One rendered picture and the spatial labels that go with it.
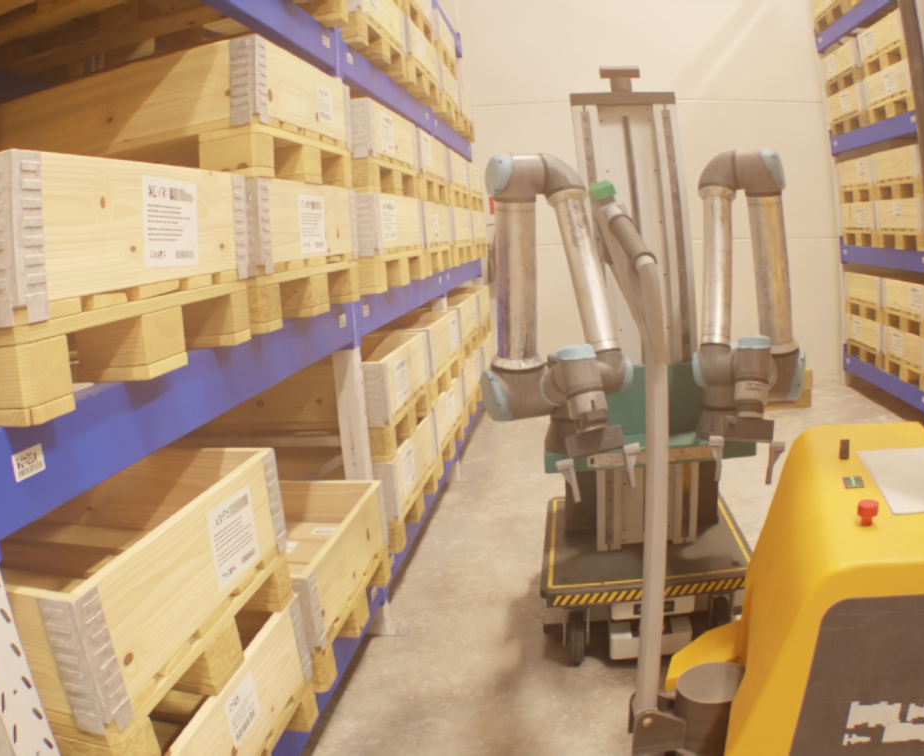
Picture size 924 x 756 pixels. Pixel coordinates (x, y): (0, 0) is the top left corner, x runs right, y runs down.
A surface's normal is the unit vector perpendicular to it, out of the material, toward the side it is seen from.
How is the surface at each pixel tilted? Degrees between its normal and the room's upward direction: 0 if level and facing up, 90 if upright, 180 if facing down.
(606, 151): 90
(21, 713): 90
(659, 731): 90
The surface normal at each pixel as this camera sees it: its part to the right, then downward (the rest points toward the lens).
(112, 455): 0.99, -0.06
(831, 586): -0.37, 0.16
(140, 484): -0.15, 0.15
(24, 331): 0.60, 0.07
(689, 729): -0.80, 0.14
